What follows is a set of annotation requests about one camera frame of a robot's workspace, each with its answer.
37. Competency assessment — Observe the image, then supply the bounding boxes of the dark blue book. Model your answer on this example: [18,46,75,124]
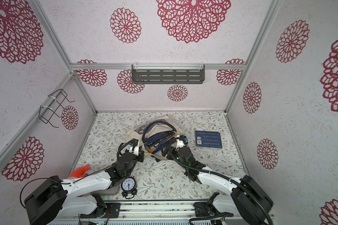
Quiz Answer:
[195,130,223,149]

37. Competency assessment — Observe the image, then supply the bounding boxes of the beige canvas tote bag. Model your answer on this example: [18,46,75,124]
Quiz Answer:
[126,116,188,161]

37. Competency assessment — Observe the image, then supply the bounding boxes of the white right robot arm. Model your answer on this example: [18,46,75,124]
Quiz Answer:
[162,146,274,225]

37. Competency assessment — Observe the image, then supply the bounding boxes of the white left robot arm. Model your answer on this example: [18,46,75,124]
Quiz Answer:
[24,148,144,225]

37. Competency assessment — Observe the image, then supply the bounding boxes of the blue books in bag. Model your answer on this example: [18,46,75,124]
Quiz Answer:
[144,131,175,154]

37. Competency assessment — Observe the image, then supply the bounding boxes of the black analog alarm clock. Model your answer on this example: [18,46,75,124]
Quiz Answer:
[121,177,138,199]

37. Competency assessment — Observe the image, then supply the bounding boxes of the grey sponge block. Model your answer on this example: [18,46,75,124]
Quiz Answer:
[97,186,120,196]

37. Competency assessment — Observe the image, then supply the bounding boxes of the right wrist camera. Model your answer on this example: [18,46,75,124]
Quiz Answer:
[175,135,188,149]

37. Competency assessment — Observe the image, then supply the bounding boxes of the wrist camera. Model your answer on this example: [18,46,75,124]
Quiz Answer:
[175,135,188,149]
[129,142,139,156]

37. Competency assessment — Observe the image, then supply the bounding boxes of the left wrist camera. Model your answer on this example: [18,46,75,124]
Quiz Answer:
[129,142,139,156]

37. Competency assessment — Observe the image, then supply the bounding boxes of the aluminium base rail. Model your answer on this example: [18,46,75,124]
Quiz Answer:
[39,199,275,221]

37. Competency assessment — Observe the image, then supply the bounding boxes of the grey metal wall shelf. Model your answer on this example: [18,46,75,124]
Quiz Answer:
[131,64,205,84]

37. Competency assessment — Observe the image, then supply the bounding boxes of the black wire wall rack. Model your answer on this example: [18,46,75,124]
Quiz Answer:
[38,89,74,128]

